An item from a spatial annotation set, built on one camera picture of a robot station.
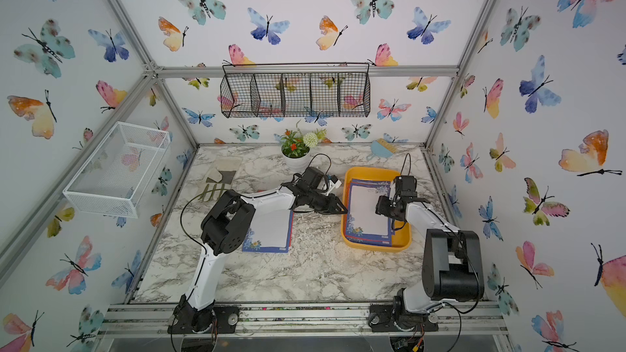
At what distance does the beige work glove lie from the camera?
1038mm

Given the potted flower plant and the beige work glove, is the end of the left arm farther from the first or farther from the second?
the beige work glove

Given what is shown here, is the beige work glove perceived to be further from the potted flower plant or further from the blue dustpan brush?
the blue dustpan brush

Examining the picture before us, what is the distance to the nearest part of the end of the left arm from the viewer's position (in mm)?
816

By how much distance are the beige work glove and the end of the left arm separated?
425 millimetres

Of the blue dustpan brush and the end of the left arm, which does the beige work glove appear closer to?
the end of the left arm

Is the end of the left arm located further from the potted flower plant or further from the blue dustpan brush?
the blue dustpan brush
